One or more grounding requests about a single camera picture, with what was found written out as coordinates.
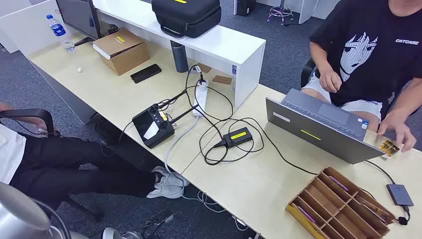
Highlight person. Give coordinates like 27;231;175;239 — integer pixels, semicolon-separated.
0;102;191;212
301;0;422;153

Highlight white sneaker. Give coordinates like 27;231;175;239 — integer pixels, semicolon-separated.
151;166;191;187
146;183;185;200

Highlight white power strip cable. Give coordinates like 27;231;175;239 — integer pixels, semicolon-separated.
164;115;202;180

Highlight white desk shelf riser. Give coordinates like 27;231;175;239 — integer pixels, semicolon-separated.
92;0;267;110

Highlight black glossy floor device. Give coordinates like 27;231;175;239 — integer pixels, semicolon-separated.
144;212;175;229

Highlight purple edged key card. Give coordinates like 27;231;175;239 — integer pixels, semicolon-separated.
297;204;317;225
329;175;350;192

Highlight white power strip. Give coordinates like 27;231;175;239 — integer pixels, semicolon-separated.
192;80;210;119

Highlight white cabinet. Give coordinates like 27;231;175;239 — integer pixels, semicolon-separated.
298;0;342;24

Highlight wooden card organizer tray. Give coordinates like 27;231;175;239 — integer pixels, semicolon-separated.
285;166;396;239

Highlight black cable bundle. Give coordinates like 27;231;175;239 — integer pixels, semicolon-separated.
100;24;121;37

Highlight chrome stool base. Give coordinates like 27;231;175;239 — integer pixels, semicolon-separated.
266;0;295;26

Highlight brown patterned card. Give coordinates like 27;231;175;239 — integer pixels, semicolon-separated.
357;196;391;223

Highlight thin black laptop cable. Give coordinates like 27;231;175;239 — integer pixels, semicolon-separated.
364;160;396;185

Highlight white floor cables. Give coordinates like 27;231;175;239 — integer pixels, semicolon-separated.
180;189;229;214

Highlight dark grey tumbler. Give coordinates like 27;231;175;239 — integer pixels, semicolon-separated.
170;40;190;74

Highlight black yellow-labelled power adapter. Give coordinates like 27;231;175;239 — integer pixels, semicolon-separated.
223;127;253;149

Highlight person's left hand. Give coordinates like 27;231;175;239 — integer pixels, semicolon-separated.
377;113;418;153

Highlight thin black controller cable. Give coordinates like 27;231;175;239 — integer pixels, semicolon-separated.
118;120;135;144

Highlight clear plastic water bottle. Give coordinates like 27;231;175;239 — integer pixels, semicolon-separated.
46;14;76;53

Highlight black computer monitor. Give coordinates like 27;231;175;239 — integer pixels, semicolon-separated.
55;0;102;47

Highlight black power adapter cable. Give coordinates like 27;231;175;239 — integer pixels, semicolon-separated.
185;64;265;166

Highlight brown cardboard box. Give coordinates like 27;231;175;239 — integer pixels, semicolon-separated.
93;29;151;76

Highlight black computer tower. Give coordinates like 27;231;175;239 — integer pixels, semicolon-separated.
236;0;256;17

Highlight grey laptop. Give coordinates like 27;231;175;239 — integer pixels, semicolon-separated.
265;88;386;165

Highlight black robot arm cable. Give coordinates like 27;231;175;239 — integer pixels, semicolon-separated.
33;199;72;239

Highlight white desk partition panel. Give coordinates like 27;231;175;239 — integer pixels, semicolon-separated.
0;0;72;57

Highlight black card reader cable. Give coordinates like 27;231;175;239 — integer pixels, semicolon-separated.
249;118;412;227

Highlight black carrying case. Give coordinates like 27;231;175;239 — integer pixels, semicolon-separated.
151;0;222;39

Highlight person's right hand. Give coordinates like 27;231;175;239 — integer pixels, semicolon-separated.
319;67;343;94

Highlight black smartphone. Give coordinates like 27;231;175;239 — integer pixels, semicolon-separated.
130;64;163;84

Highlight black screen remote controller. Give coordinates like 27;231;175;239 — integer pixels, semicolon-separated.
131;89;201;149

